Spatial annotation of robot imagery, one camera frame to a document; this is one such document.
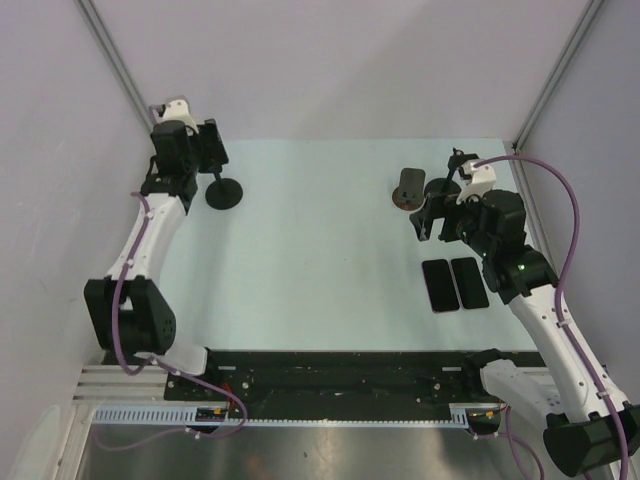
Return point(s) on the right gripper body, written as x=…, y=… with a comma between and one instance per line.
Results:
x=461, y=219

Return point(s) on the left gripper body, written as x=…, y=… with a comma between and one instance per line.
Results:
x=192, y=158

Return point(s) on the black phone stand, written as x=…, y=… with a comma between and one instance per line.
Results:
x=223, y=193
x=446, y=185

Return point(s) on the purple-edged phone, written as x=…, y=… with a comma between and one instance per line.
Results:
x=440, y=286

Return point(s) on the black phone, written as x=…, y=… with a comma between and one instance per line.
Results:
x=469, y=283

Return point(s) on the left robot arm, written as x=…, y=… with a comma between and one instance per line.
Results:
x=130, y=316

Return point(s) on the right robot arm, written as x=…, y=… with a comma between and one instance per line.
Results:
x=586, y=421

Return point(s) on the brown-based phone stand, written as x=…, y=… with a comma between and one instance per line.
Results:
x=409, y=194

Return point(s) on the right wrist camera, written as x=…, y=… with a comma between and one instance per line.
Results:
x=478, y=180

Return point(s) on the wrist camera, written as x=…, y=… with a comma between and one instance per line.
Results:
x=174, y=109
x=478, y=180

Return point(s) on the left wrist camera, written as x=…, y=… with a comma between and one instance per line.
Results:
x=174, y=109

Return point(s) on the left aluminium frame post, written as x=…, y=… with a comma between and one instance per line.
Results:
x=100, y=31

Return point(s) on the aluminium frame post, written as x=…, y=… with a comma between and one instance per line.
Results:
x=587, y=19
x=100, y=31

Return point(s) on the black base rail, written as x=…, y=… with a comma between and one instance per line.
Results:
x=360, y=385

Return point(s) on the right aluminium frame post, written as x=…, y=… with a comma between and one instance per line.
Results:
x=587, y=19

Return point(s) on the white cable duct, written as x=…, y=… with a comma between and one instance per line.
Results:
x=451, y=416

